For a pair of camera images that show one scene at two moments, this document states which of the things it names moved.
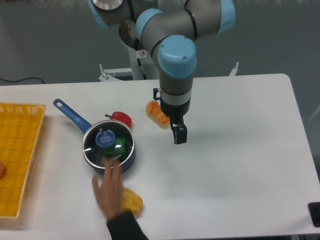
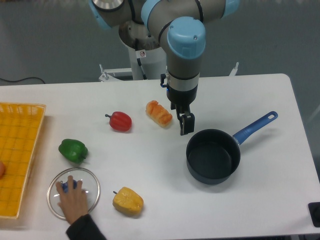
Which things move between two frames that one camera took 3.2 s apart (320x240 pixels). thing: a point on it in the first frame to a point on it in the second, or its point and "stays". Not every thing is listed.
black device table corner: (314, 208) stays
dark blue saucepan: (103, 139) to (213, 156)
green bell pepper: (117, 149) to (74, 150)
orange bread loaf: (154, 112) stays
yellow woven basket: (20, 127) stays
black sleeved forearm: (125, 226) to (84, 228)
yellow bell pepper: (131, 200) stays
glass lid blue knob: (109, 138) to (90, 184)
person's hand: (110, 193) to (74, 202)
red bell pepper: (121, 116) stays
